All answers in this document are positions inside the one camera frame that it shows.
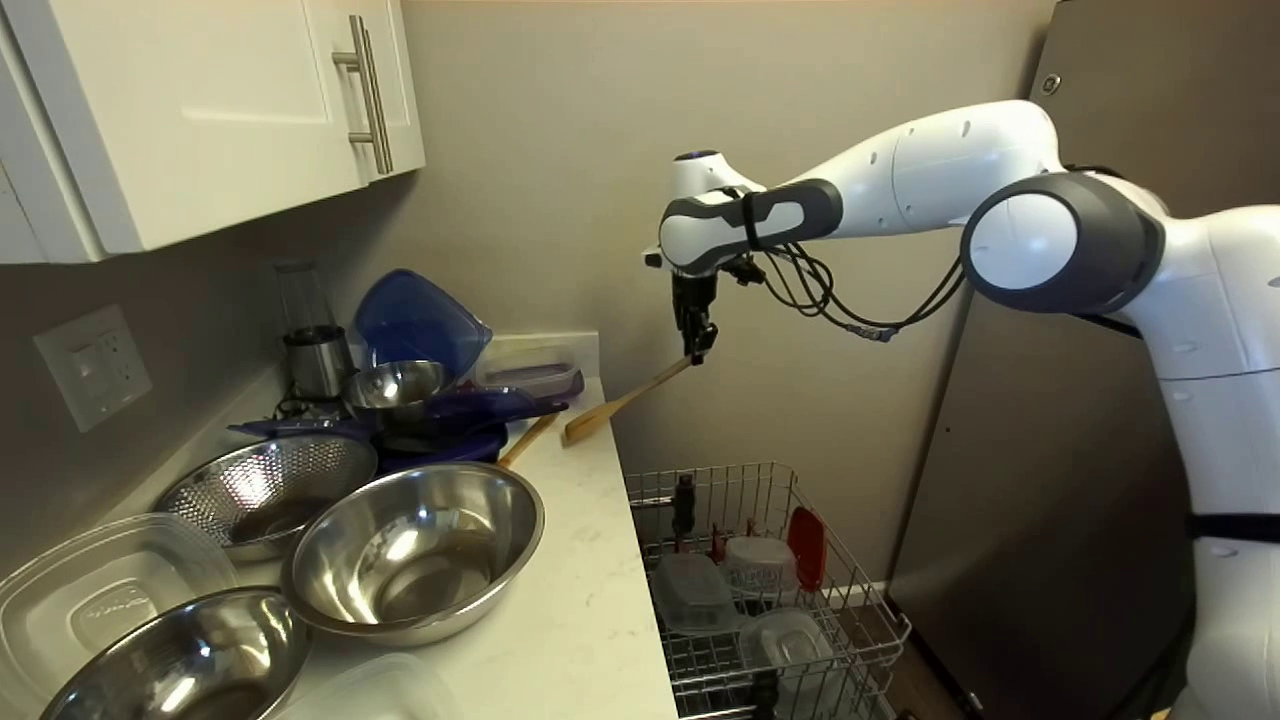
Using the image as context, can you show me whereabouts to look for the blue plastic bowl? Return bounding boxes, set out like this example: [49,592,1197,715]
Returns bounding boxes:
[348,263,496,387]

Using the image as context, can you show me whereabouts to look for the steel bowl back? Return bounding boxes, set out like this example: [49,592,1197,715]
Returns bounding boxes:
[147,426,383,560]

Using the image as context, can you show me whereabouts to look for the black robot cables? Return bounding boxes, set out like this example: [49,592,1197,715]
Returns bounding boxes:
[740,236,973,346]

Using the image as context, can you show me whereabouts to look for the small steel bowl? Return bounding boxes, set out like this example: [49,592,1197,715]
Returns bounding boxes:
[343,353,452,419]

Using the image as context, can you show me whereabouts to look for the round clear plastic container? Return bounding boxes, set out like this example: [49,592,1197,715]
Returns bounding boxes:
[724,533,806,605]

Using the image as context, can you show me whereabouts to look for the wooden spoon handle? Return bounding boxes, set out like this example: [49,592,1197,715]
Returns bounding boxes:
[496,407,563,470]

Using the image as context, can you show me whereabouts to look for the square clear plastic container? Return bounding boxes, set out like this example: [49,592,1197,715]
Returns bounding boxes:
[649,548,740,639]

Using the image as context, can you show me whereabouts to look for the stainless steel refrigerator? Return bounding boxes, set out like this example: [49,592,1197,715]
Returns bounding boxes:
[883,0,1280,720]

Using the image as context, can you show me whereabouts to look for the large steel mixing bowl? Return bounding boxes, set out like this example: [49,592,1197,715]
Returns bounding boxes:
[280,457,548,651]

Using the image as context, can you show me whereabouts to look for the dark purple plate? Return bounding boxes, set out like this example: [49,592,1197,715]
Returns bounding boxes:
[445,355,589,419]

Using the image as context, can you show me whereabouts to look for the white wall outlet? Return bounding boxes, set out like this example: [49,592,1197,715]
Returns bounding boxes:
[28,298,160,440]

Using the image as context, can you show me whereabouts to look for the dark blue plastic lid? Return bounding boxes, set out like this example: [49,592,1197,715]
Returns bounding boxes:
[223,407,388,449]

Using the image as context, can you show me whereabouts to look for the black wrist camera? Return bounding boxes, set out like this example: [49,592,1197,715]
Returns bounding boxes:
[718,246,768,292]

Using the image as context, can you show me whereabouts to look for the black bottle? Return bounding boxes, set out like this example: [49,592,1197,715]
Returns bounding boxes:
[667,466,699,551]

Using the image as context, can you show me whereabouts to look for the clear plastic food container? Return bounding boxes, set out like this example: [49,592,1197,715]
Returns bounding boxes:
[0,506,250,713]

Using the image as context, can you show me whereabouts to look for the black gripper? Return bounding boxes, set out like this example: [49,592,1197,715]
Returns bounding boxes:
[667,266,724,368]

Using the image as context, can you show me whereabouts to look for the shiny steel bowl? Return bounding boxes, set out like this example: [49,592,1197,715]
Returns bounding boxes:
[37,582,316,720]

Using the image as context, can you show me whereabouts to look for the white wall cabinet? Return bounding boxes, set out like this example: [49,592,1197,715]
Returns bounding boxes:
[0,0,432,266]

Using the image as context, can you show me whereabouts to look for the wire dishwasher rack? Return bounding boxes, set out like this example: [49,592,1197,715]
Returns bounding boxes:
[624,459,922,720]

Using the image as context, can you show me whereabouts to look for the steel cabinet handle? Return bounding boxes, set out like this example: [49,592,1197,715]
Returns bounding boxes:
[328,13,399,179]

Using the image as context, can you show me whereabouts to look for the wooden spatula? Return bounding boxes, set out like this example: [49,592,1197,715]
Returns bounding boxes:
[557,353,699,453]

